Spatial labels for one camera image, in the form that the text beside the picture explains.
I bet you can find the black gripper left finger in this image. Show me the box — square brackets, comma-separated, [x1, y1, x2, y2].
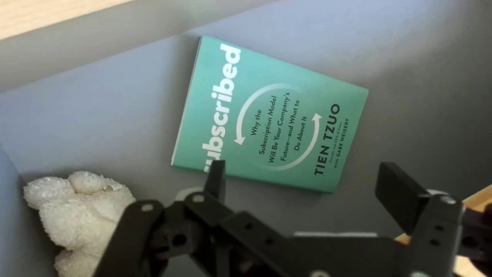
[94, 159, 340, 277]

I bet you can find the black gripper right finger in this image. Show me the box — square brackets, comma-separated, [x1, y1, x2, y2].
[373, 162, 492, 277]

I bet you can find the teal paperback book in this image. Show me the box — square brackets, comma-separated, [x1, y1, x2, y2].
[169, 34, 370, 196]

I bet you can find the grey drawer with wooden front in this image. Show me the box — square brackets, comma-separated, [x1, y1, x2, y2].
[0, 0, 492, 277]

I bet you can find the white plush toy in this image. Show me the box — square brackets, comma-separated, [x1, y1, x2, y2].
[21, 170, 138, 277]

